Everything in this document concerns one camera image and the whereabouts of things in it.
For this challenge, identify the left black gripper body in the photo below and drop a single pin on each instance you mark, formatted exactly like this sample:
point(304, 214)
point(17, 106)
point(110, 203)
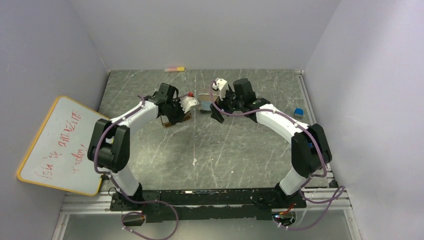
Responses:
point(175, 112)

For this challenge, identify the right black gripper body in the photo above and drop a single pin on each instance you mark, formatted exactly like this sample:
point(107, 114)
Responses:
point(231, 103)

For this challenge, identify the blue cleaning cloth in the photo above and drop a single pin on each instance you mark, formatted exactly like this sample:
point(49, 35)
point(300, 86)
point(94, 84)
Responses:
point(205, 106)

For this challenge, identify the brown tinted sunglasses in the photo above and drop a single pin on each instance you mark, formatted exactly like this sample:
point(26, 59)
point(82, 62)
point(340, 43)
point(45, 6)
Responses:
point(169, 121)

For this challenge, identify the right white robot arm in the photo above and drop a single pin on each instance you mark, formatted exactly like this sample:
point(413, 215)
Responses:
point(310, 152)

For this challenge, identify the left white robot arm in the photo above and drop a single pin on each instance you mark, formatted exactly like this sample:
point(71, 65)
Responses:
point(110, 143)

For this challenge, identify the pink yellow marker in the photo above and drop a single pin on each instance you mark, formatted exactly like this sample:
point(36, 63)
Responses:
point(175, 69)

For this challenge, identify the blue whiteboard eraser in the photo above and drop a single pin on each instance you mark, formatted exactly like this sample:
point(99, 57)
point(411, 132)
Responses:
point(298, 113)

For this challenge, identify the yellow framed whiteboard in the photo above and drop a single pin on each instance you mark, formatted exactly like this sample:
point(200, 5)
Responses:
point(57, 158)

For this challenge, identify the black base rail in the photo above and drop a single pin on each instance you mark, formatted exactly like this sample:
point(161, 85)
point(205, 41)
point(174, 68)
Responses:
point(205, 204)

